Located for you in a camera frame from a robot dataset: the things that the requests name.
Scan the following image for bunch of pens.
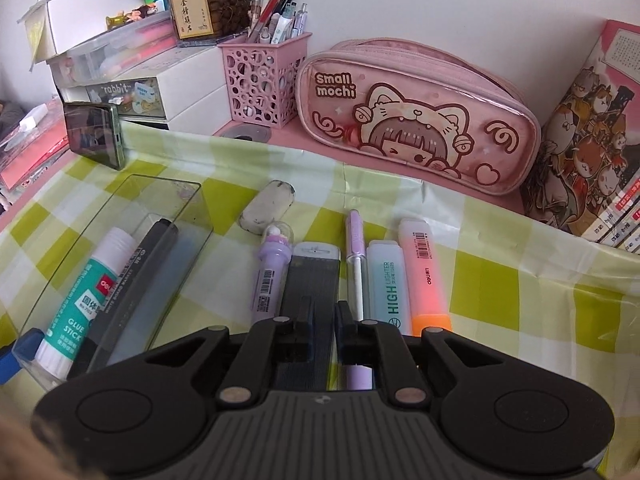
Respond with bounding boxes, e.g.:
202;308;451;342
247;0;311;45

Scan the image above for printed drawer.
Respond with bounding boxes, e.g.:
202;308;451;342
57;76;168;122

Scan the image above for orange highlighter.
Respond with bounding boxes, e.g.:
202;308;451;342
397;217;453;336

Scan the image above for blue spine comic book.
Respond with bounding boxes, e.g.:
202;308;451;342
612;207;640;257

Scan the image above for green white checkered tablecloth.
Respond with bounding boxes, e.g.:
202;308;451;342
0;119;640;480

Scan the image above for white eraser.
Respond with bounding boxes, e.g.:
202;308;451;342
238;180;296;234

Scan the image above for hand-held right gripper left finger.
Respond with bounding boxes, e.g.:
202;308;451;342
132;297;317;407

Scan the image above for white green glue stick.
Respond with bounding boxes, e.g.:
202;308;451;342
34;226;138;376

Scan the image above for yellow notepaper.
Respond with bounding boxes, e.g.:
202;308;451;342
17;2;51;73

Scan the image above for pink notebook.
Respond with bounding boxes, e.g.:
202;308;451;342
0;110;71;191

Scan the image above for grey desk grommet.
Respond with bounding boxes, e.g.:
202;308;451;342
220;122;273;142

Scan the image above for black marker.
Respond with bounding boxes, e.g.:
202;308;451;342
67;217;179;376

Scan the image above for green highlighter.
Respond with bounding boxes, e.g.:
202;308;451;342
366;239;413;333

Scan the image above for black case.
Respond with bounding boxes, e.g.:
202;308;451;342
277;241;342;391

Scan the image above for dark cloth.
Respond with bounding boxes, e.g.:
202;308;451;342
0;101;26;126

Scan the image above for white charger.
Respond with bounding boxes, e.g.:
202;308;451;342
19;105;51;131

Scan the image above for black smartphone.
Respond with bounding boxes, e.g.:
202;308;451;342
62;101;126;171

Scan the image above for small toy figurines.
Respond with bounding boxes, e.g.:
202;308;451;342
105;4;161;28

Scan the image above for pink cartoon pencil case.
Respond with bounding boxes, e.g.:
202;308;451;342
295;37;542;196

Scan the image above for purple dome-topped pen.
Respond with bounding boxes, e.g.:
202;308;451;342
250;225;293;326

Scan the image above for white drawer unit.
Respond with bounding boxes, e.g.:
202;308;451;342
155;50;236;126

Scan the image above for clear plastic tray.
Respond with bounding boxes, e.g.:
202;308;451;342
12;174;216;393

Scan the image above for white purple pen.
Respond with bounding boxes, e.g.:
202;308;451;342
344;209;374;391

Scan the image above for clear drawer box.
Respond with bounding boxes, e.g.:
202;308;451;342
47;15;178;86

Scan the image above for pink perforated pen holder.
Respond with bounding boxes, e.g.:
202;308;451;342
216;32;313;128

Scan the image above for clear plant pot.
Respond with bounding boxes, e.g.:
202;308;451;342
167;0;251;48

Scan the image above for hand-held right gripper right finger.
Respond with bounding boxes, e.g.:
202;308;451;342
334;300;507;407

